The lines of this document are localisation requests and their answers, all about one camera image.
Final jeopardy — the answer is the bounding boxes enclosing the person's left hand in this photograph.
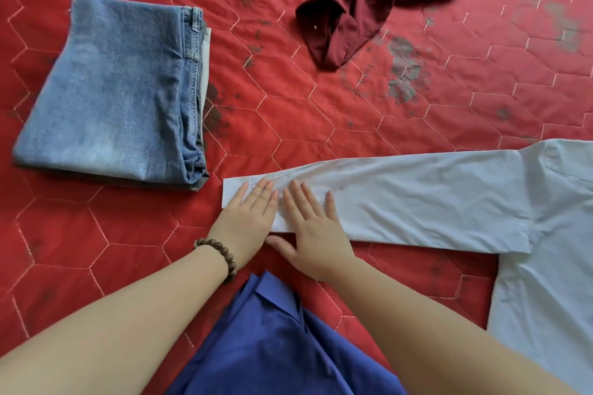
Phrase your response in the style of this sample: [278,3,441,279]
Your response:
[206,177,280,270]

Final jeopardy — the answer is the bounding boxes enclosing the person's right hand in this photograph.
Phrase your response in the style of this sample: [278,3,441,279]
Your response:
[265,180,358,283]

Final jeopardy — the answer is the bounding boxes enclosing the dark grey trousers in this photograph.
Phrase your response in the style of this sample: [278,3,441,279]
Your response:
[12,22,212,193]

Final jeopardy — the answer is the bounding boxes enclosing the dark blue shirt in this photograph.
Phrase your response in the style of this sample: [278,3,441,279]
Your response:
[164,270,408,395]

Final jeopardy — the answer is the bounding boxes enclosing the red quilted mattress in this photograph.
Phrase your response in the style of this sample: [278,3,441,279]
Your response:
[0,0,593,395]

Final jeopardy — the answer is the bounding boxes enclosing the light blue shirt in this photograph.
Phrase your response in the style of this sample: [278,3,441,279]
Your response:
[221,138,593,395]

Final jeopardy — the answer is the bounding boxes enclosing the light grey trousers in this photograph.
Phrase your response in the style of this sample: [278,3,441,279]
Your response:
[198,27,213,106]

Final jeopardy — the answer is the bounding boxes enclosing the blue denim jeans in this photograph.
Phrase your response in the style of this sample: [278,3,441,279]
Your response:
[12,0,209,186]

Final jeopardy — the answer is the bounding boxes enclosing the person's left forearm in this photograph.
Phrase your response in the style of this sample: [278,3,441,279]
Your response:
[0,245,230,395]

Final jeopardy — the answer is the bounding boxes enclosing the person's right forearm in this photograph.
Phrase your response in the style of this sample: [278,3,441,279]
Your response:
[326,258,580,395]

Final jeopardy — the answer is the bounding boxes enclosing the dark bead bracelet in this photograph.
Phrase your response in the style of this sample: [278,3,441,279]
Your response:
[193,238,238,283]

